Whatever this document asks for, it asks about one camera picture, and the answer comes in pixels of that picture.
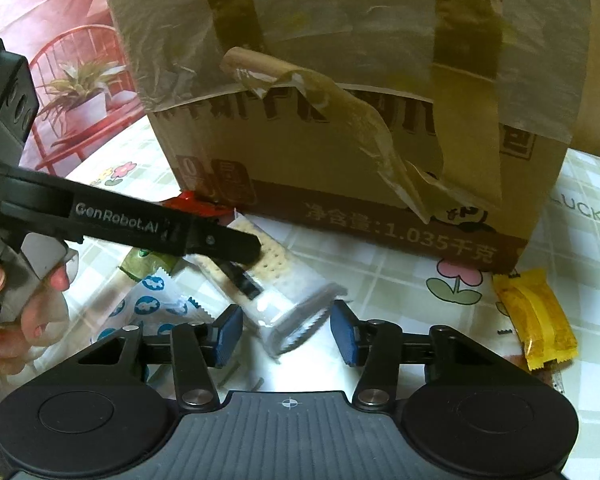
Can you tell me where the brown cardboard box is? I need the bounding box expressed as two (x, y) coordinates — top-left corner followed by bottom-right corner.
(107, 0), (591, 272)

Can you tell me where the person's left hand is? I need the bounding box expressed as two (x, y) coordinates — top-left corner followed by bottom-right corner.
(0, 251), (71, 376)

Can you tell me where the red snack packet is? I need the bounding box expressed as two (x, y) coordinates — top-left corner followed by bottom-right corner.
(160, 191), (234, 219)

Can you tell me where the yellow snack packet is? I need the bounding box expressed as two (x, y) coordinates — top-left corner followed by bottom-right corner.
(492, 269), (578, 370)

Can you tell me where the white blue fish packet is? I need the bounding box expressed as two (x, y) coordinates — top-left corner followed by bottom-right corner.
(91, 268), (213, 342)

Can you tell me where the green small snack packet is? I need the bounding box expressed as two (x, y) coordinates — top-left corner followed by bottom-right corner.
(119, 248), (180, 282)

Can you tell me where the red plant print curtain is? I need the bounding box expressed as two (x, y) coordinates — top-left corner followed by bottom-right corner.
(0, 0), (144, 177)

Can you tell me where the clear cracker packet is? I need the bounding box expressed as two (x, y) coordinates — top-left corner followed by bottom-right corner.
(186, 214), (348, 359)

